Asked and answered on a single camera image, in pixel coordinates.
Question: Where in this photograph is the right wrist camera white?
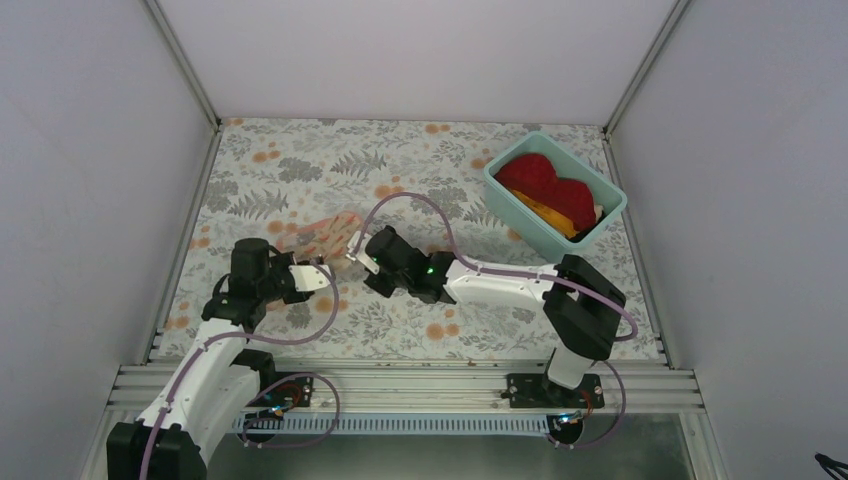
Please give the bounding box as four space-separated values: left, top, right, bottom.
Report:
346 231 380 274

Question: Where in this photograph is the floral pink laundry bag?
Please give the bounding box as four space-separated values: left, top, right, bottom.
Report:
275 211 363 271

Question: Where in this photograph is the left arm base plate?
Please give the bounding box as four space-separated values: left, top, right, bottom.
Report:
256 376 314 418

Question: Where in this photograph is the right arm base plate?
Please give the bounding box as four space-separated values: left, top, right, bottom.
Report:
501 373 605 409

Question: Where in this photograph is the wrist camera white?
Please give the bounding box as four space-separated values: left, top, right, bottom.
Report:
289 264 334 292
346 231 380 274

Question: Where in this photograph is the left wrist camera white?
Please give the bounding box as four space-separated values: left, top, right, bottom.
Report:
289 264 334 292

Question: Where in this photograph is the aluminium rail frame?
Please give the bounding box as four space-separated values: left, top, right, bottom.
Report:
79 360 730 480

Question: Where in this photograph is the red bra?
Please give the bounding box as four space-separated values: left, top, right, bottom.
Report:
495 153 603 235

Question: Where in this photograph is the teal plastic basket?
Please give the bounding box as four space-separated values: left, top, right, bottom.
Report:
483 131 628 262

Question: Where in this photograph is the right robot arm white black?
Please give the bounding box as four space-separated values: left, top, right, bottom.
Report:
347 226 626 407

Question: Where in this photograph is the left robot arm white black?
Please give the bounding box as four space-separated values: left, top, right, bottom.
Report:
106 238 332 479

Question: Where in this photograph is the floral patterned table mat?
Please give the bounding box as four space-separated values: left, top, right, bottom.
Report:
157 117 664 362

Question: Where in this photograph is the orange yellow garment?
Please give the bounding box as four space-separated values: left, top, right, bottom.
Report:
509 188 580 240

